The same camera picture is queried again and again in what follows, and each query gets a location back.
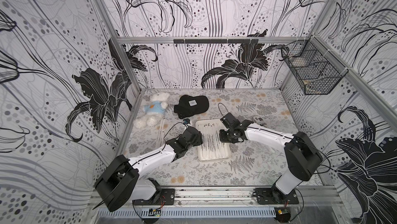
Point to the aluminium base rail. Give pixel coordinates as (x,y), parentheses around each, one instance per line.
(241,196)

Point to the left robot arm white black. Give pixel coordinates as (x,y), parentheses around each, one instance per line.
(124,178)

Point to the white storage tray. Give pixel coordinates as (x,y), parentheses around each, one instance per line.
(212,149)

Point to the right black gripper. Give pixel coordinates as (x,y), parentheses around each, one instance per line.
(226,135)

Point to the small remote device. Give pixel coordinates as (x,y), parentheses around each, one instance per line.
(258,120)

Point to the black cap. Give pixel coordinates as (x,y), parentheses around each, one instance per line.
(189,106)

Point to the left pile wrapped straw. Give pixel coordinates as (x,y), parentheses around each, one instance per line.
(160,134)

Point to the black wall bar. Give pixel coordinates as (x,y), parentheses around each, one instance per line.
(215,41)

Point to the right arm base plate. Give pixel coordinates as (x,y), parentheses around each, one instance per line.
(272,196)

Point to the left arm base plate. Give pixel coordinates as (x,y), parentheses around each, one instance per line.
(165,197)

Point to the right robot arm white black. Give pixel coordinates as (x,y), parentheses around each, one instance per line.
(302,157)

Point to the white cable duct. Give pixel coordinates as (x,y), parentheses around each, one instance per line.
(191,212)

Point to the black wire basket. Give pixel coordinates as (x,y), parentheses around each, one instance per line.
(312,66)

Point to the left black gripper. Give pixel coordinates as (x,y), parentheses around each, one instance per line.
(198,139)

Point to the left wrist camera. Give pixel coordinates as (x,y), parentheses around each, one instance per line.
(186,122)

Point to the white teddy bear blue shirt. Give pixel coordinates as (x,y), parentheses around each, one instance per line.
(154,111)

